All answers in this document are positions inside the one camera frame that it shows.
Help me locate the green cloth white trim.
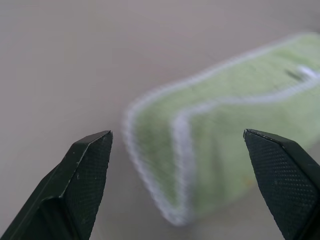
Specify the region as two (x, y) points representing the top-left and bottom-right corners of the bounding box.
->
(121, 32), (320, 227)

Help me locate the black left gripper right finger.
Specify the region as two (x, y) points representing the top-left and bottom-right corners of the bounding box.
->
(242, 128), (320, 240)

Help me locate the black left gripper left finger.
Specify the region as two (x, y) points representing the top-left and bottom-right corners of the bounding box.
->
(0, 130), (114, 240)

